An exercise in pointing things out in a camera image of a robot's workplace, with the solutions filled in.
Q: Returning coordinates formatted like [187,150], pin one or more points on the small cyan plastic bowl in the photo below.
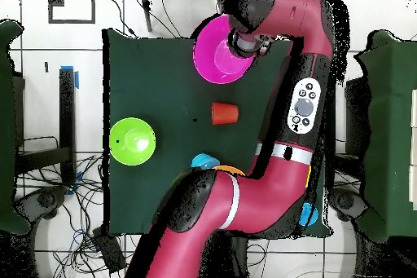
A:
[204,161]

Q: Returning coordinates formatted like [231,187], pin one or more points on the gray pedestal foot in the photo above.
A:
[347,201]
[45,199]

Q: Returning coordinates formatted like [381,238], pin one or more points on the light blue plastic cup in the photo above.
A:
[308,215]

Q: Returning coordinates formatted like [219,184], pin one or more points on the black metal table frame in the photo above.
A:
[67,111]
[353,111]

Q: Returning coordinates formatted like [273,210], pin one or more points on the magenta pink plastic bowl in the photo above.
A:
[208,62]

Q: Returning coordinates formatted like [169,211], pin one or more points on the green cloth covered side table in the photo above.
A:
[6,128]
[391,62]

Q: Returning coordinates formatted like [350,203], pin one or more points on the red-orange plastic cup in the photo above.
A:
[224,114]

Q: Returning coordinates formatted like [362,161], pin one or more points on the orange plastic bowl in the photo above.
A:
[229,169]

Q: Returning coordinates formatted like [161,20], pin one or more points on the lime green plastic bowl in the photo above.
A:
[120,147]

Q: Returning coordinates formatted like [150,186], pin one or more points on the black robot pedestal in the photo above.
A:
[228,258]

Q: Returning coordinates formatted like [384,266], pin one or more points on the white boxes stack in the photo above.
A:
[413,108]

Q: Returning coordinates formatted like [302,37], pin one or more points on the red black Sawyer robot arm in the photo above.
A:
[260,199]

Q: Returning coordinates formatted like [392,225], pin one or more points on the dark green tablecloth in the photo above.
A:
[146,79]

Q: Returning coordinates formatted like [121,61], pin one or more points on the blue tape strip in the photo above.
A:
[77,79]

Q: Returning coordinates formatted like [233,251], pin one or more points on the black power brick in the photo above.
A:
[109,252]

